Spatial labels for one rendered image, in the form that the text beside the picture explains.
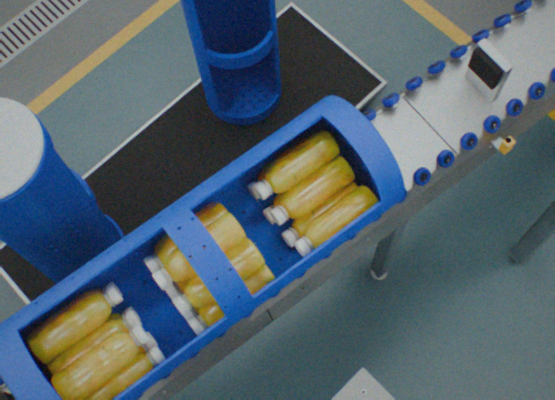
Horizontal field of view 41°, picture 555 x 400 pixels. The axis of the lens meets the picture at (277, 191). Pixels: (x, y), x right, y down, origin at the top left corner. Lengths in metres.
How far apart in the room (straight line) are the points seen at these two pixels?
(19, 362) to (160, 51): 1.90
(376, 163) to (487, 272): 1.31
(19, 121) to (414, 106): 0.98
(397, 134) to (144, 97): 1.42
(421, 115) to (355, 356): 1.04
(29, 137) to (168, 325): 0.56
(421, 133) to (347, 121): 0.39
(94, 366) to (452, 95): 1.09
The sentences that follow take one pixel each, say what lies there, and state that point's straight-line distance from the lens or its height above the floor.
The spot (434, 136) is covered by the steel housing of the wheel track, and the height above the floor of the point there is 0.93.
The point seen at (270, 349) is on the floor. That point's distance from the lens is 2.65.
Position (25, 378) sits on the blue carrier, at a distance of 1.49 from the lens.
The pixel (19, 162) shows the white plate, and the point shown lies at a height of 1.04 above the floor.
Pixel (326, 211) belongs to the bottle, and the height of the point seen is 1.07.
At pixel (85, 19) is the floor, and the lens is 3.31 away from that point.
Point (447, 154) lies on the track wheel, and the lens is 1.82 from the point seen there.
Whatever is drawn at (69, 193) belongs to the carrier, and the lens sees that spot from 2.04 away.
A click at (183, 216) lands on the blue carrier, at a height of 1.22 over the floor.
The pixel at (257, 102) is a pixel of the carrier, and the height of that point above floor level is 0.16.
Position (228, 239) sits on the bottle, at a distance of 1.51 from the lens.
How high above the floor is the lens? 2.61
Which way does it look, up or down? 68 degrees down
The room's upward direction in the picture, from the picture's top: 6 degrees counter-clockwise
